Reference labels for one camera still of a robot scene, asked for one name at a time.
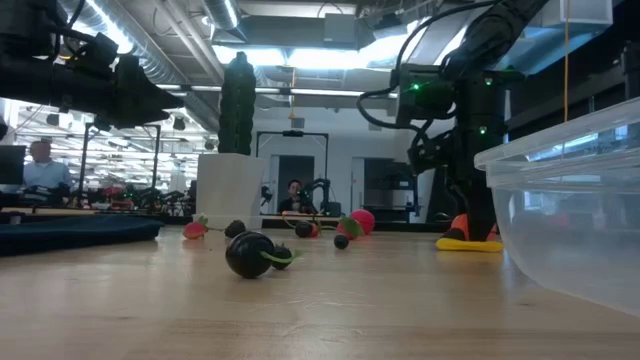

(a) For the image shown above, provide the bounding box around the white plant pot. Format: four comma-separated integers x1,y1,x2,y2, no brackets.
192,152,268,231

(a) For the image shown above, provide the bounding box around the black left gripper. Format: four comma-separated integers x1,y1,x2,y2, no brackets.
47,32,185,132

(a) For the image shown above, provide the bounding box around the black computer monitor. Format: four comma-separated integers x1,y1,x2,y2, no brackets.
0,144,27,186

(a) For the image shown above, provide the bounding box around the yellow toy banana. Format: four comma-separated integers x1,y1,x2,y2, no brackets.
435,237,505,254

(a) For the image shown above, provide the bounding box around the dark blue cloth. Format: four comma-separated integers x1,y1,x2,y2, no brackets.
0,213,165,257

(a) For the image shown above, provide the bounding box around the clear plastic tupperware container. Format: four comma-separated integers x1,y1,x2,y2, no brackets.
473,97,640,319

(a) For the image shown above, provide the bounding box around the black gantry frame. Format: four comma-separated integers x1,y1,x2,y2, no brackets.
78,122,162,211
255,129,330,217

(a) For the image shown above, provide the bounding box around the black aluminium table frame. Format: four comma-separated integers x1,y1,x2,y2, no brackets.
0,208,454,234

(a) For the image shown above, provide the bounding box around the large dark toy cherry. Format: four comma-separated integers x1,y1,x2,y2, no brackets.
224,230,276,280

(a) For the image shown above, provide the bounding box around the person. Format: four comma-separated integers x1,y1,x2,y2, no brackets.
22,139,75,204
276,178,314,215

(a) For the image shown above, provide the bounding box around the orange toy fruit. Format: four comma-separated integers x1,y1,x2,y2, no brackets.
449,213,499,242

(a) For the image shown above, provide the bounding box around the red toy apple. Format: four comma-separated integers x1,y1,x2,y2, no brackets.
349,208,376,236

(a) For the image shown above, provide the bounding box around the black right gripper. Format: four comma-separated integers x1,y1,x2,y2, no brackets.
394,63,524,242

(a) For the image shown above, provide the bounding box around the red toy strawberry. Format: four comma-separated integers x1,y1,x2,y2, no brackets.
182,214,209,241

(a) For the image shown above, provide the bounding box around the tall green cactus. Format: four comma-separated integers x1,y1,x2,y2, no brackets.
218,51,257,155

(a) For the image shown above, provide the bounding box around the dark storage cabinet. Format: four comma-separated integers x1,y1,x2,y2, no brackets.
363,158,420,224

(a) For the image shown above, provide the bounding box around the red strawberry large green leaf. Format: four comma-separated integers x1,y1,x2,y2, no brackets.
335,215,365,241

